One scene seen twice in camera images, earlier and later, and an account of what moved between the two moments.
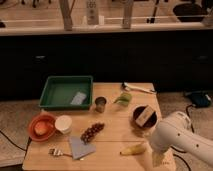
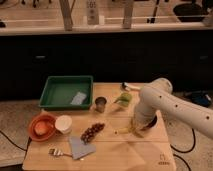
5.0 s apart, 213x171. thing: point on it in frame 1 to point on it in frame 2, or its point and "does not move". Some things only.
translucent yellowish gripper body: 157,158 to 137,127
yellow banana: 139,149 to 121,130
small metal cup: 100,103 does not move
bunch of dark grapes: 88,133 does not move
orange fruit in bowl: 40,128 does not move
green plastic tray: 59,92 does not move
